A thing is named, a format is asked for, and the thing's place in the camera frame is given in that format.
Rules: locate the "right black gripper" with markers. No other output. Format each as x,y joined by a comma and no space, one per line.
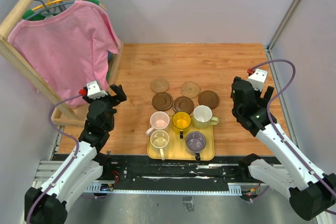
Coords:
262,102

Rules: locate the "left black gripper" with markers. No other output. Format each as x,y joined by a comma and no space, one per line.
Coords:
117,89

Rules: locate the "woven rattan coaster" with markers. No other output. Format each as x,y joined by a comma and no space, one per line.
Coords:
159,85
190,89

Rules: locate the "brown wooden coaster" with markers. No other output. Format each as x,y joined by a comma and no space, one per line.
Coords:
162,101
183,104
209,98

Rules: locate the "white green mug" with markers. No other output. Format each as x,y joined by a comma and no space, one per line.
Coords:
203,117

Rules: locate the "purple mug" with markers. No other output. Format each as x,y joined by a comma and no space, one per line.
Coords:
195,143

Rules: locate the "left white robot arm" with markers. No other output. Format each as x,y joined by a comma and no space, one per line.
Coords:
51,202

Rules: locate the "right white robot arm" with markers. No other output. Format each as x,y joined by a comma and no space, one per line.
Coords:
309,189

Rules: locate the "pink mug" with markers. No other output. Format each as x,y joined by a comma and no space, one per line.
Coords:
158,121

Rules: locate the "wooden clothes rack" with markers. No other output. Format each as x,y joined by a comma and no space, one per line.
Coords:
62,115

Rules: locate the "cream mug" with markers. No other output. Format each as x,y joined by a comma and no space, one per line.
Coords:
160,141

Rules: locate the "pink t-shirt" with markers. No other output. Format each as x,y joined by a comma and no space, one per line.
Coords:
70,49

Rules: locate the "yellow transparent mug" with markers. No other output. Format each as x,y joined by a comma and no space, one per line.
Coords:
181,121

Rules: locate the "yellow plastic tray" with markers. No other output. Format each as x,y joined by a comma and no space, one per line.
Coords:
177,149

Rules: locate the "grey clothes hanger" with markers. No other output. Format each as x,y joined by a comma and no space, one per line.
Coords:
46,11

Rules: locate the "green garment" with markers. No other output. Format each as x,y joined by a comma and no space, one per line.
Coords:
93,1

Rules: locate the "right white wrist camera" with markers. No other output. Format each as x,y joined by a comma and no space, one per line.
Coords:
258,79

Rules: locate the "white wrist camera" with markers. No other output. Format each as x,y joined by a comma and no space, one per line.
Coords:
95,90
258,79

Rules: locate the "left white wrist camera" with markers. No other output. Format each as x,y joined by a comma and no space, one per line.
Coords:
95,90

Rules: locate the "aluminium frame post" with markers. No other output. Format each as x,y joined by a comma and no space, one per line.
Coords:
284,22

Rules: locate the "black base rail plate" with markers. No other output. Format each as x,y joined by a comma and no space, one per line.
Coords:
141,173

